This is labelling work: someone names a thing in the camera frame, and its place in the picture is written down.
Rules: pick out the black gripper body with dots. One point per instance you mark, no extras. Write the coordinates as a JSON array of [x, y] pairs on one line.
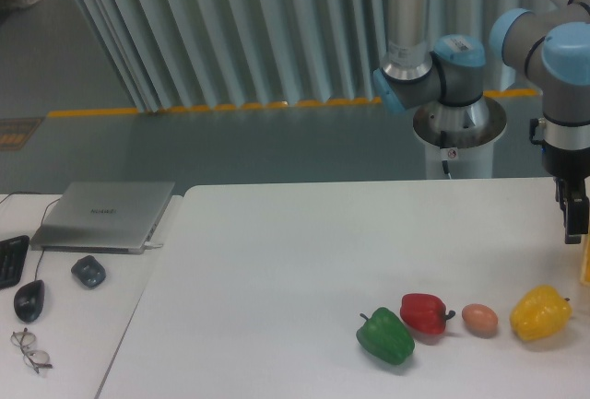
[[569, 168]]

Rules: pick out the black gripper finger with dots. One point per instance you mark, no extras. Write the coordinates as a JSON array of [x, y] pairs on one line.
[[574, 205]]

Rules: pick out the red bell pepper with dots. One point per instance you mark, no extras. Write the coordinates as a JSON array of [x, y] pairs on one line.
[[425, 313]]

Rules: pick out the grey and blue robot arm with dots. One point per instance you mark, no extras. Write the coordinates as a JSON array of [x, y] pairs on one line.
[[443, 83]]

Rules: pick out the yellow bell pepper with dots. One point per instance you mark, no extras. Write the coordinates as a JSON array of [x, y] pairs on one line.
[[540, 313]]

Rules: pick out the brown egg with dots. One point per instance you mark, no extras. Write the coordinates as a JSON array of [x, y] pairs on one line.
[[480, 319]]

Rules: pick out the green bell pepper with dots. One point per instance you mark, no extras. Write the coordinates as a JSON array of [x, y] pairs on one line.
[[385, 337]]

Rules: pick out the white folding partition screen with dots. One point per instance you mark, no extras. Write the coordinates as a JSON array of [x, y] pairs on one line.
[[236, 53]]

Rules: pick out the silver closed laptop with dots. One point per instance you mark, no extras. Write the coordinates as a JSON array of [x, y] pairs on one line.
[[111, 217]]

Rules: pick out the dark grey small case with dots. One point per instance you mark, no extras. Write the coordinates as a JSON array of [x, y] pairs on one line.
[[89, 272]]

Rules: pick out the black computer mouse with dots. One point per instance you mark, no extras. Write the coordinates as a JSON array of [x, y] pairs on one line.
[[29, 301]]

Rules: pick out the black keyboard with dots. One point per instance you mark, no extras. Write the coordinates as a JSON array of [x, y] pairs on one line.
[[13, 253]]

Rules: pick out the thin frame eyeglasses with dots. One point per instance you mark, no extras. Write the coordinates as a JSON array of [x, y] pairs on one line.
[[36, 359]]

